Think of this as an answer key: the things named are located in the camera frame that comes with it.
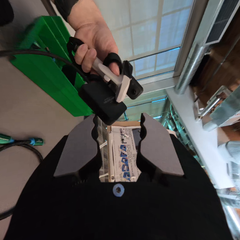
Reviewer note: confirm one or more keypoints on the green plastic bin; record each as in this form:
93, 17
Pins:
46, 75

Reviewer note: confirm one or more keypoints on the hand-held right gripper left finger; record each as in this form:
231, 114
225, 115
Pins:
78, 148

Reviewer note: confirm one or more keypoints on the person's left forearm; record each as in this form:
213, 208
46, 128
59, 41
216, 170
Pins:
84, 11

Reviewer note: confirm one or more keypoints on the black bin divider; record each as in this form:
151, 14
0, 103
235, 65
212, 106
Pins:
68, 75

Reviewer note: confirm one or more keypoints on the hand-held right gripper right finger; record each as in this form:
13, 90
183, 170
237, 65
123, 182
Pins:
161, 148

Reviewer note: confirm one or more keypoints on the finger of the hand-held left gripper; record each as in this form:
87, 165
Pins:
122, 88

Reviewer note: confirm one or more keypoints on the person's left hand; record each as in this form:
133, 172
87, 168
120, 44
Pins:
97, 39

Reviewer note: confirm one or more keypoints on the black wrist brace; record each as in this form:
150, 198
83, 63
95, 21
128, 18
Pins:
63, 7

